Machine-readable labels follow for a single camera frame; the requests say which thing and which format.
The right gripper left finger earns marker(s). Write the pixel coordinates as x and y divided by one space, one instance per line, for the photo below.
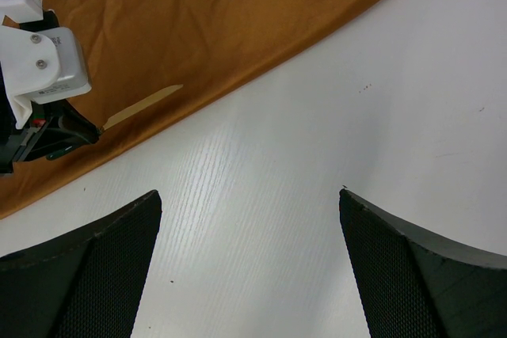
85 283

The brown cloth napkin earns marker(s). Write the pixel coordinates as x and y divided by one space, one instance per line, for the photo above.
134 48

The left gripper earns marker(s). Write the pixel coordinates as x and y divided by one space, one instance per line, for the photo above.
20 145

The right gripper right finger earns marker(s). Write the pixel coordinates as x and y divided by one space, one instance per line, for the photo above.
415 283

